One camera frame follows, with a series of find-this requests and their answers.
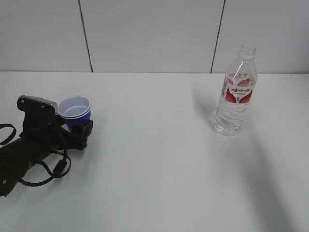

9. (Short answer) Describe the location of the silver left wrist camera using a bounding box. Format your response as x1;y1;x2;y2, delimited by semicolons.
16;95;58;132

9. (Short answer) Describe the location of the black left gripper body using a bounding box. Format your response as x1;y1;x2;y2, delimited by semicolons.
18;124;87;157

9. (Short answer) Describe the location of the clear Wahaha water bottle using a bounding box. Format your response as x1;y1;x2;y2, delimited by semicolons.
215;44;258;136

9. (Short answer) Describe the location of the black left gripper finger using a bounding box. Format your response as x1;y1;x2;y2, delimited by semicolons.
47;115;63;128
63;120;93;140

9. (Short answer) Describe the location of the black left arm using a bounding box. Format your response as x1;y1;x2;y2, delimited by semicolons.
0;116;93;197

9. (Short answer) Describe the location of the blue paper cup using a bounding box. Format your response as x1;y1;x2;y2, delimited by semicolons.
58;96;91;132

